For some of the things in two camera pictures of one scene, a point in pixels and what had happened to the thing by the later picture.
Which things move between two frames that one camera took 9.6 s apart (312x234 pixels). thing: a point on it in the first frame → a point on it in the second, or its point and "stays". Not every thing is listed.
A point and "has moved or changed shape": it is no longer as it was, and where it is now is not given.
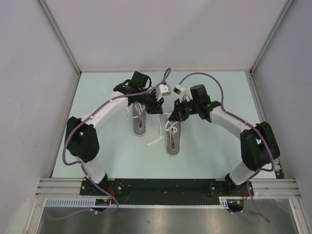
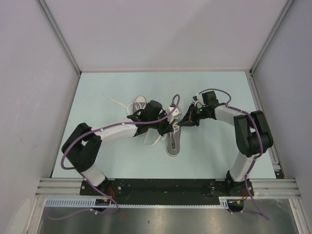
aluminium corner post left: (46, 11) stays
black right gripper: (177, 114) → (190, 119)
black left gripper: (155, 107) → (168, 127)
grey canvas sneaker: (173, 132) stays
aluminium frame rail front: (72, 187) stays
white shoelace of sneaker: (170, 127) has moved or changed shape
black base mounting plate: (166, 191) stays
